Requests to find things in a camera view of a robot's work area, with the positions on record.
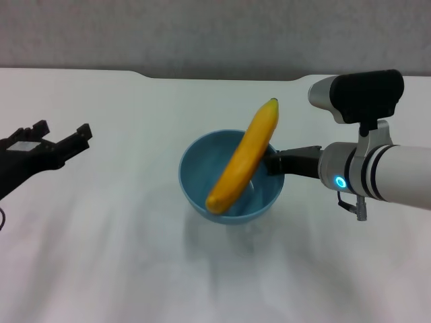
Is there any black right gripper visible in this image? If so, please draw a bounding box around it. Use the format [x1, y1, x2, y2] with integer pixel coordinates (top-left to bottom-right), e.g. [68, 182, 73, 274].
[265, 145, 323, 179]

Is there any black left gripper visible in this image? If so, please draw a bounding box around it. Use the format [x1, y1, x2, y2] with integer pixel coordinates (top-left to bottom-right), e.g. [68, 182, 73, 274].
[0, 119, 94, 201]

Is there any yellow plastic banana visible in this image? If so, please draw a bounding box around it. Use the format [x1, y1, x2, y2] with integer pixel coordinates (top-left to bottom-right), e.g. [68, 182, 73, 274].
[205, 98, 280, 215]

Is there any blue plastic bowl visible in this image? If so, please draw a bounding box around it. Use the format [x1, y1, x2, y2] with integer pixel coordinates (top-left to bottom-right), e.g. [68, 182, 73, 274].
[178, 129, 286, 226]

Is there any right arm cable with plug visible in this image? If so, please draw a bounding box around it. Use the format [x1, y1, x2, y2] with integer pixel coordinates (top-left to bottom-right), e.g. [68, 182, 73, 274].
[336, 190, 370, 222]

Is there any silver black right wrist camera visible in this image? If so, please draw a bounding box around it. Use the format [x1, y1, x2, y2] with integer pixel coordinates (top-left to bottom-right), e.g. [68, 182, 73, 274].
[308, 69, 405, 149]

